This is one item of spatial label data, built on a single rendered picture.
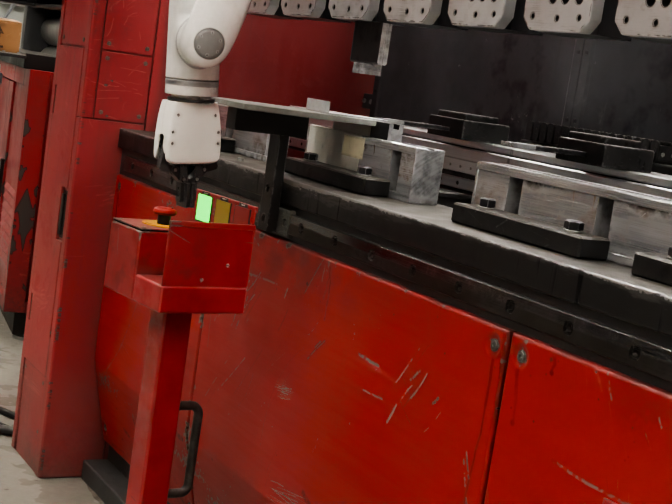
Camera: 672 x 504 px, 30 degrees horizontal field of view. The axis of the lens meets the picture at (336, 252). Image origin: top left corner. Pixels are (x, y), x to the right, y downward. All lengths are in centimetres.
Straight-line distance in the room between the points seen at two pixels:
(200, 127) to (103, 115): 106
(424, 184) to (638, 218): 54
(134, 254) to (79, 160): 98
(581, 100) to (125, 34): 110
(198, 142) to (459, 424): 61
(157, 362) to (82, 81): 109
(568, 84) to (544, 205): 85
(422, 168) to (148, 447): 66
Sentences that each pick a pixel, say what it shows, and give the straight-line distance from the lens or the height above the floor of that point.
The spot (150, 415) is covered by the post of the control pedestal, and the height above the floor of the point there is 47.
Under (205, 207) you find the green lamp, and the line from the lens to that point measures 218.
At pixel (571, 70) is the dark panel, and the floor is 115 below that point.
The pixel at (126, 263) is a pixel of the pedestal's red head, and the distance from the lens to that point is 210.
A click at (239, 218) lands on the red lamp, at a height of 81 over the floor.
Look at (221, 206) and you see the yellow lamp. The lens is 213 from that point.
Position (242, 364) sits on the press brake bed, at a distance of 237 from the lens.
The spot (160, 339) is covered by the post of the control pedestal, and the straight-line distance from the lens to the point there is 210.
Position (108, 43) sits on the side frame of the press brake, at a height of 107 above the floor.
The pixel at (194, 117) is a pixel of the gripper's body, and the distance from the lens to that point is 199.
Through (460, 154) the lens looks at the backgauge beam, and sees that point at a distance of 247.
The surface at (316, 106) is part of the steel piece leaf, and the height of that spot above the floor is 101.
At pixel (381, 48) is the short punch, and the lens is 230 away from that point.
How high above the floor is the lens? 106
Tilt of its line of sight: 8 degrees down
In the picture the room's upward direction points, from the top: 8 degrees clockwise
